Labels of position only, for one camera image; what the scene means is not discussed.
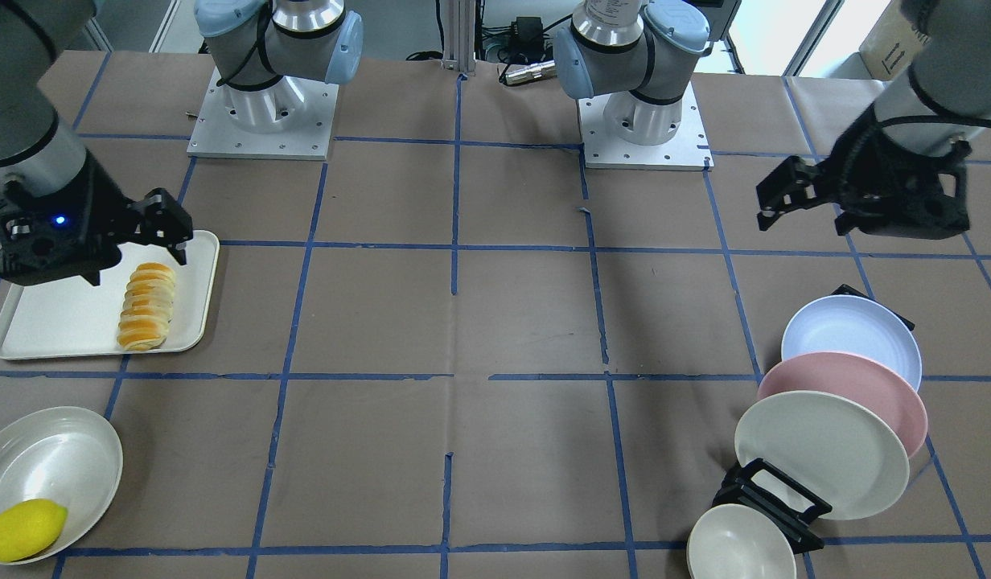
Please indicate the blue plate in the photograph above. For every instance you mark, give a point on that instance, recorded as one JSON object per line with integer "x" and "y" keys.
{"x": 853, "y": 324}

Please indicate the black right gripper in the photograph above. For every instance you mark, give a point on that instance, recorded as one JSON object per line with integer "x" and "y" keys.
{"x": 99, "y": 211}

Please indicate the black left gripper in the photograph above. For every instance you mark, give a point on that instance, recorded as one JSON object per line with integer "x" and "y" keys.
{"x": 864, "y": 170}

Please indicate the pink plate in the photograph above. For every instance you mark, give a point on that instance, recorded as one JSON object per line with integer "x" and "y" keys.
{"x": 857, "y": 378}

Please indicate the cream rectangular tray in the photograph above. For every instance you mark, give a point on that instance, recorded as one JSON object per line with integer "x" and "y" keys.
{"x": 69, "y": 318}

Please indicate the black power adapter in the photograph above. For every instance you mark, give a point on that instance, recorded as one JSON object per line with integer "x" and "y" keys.
{"x": 526, "y": 34}

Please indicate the cream bowl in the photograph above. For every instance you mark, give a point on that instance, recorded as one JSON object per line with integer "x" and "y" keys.
{"x": 735, "y": 541}

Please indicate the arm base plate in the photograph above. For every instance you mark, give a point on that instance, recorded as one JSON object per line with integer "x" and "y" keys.
{"x": 290, "y": 121}
{"x": 621, "y": 132}

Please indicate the yellow lemon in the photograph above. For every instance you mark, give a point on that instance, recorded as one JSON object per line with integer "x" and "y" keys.
{"x": 29, "y": 528}

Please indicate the aluminium frame post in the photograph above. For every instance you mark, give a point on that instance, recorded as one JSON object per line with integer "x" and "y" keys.
{"x": 460, "y": 24}

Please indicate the cream plate in rack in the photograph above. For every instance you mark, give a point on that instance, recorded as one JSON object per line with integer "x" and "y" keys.
{"x": 838, "y": 449}

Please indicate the cream shallow dish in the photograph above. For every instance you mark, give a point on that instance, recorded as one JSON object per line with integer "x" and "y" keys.
{"x": 67, "y": 455}

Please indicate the striped bread roll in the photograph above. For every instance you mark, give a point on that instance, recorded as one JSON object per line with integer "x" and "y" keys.
{"x": 147, "y": 309}

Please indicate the black dish rack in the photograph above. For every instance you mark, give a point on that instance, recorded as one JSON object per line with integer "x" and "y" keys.
{"x": 789, "y": 505}

